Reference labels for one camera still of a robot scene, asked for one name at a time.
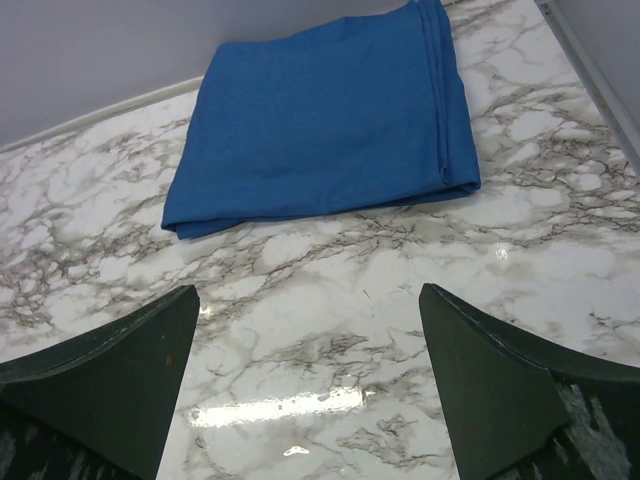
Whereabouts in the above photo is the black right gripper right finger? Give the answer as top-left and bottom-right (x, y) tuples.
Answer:
(419, 284), (639, 479)

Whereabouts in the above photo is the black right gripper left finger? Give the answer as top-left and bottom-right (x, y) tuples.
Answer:
(1, 285), (200, 479)

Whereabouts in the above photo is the blue surgical drape cloth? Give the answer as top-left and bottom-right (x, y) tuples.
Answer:
(161, 1), (481, 239)

